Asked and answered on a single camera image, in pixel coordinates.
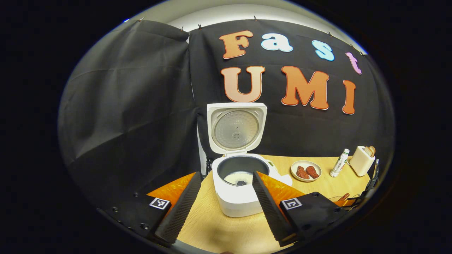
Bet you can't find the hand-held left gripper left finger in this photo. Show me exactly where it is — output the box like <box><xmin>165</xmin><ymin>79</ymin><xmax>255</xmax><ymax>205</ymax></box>
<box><xmin>97</xmin><ymin>172</ymin><xmax>202</xmax><ymax>247</ymax></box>

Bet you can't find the white round plate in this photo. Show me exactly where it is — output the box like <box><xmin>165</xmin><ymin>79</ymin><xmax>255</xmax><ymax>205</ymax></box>
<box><xmin>291</xmin><ymin>161</ymin><xmax>322</xmax><ymax>182</ymax></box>

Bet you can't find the white rice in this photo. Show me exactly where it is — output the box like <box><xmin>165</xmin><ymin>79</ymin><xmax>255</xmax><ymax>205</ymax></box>
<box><xmin>224</xmin><ymin>171</ymin><xmax>254</xmax><ymax>186</ymax></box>

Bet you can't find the white rice cooker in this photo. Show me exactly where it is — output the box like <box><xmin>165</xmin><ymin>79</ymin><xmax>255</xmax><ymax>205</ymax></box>
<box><xmin>207</xmin><ymin>103</ymin><xmax>283</xmax><ymax>218</ymax></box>

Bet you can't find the white bottle with green label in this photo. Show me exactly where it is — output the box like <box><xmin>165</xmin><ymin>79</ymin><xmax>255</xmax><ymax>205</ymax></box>
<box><xmin>330</xmin><ymin>149</ymin><xmax>350</xmax><ymax>177</ymax></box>

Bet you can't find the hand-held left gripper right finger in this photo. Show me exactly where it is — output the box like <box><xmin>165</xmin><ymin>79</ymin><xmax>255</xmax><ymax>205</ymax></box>
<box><xmin>252</xmin><ymin>171</ymin><xmax>353</xmax><ymax>247</ymax></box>

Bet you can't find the white toaster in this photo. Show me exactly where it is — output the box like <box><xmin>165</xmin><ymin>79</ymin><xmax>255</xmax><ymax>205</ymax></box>
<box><xmin>349</xmin><ymin>146</ymin><xmax>376</xmax><ymax>177</ymax></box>

